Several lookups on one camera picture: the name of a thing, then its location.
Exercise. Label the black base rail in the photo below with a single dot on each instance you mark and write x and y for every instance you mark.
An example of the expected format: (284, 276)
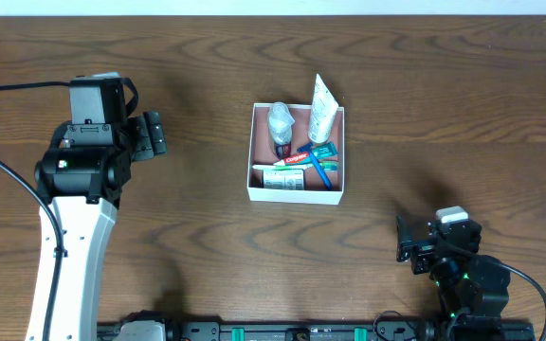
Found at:
(386, 329)

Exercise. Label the white open cardboard box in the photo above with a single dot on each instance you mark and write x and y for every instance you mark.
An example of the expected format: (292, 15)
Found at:
(260, 152)

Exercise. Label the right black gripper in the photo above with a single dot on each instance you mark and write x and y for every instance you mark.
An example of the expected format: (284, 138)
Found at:
(415, 243)

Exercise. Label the blue disposable razor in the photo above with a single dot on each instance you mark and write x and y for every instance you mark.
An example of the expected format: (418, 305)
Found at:
(307, 148)

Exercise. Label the green white toothbrush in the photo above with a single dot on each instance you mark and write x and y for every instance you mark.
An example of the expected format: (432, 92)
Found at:
(325, 165)

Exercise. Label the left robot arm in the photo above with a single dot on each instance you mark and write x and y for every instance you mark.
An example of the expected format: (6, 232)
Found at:
(80, 180)

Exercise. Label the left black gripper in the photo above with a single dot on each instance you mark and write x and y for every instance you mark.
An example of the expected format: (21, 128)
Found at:
(141, 137)

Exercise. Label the clear pump bottle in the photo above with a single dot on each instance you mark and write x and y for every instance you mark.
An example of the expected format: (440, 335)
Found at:
(280, 123)

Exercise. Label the white lotion tube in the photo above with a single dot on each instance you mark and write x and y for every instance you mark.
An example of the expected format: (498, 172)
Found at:
(323, 112)

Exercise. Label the green white soap box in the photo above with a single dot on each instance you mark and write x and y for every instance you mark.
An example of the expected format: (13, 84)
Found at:
(284, 179)

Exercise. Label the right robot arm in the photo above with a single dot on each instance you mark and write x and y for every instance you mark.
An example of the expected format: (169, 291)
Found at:
(447, 250)

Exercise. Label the Colgate toothpaste tube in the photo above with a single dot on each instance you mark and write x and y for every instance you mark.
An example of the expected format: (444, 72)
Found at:
(320, 152)

